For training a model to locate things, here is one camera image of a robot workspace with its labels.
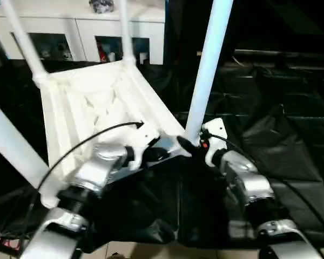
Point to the black mat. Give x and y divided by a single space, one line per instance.
259 148

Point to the dark cabinet with gold label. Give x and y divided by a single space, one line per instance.
183 27

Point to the blue white patterned jar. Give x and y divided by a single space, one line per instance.
101 5

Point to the red bottle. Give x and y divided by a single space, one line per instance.
101 52

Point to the white plastic table top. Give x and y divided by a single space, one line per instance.
97 94

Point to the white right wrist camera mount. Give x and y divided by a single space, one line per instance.
216 129

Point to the white glass door cabinet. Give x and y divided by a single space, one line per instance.
83 27

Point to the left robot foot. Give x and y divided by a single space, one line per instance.
114 255

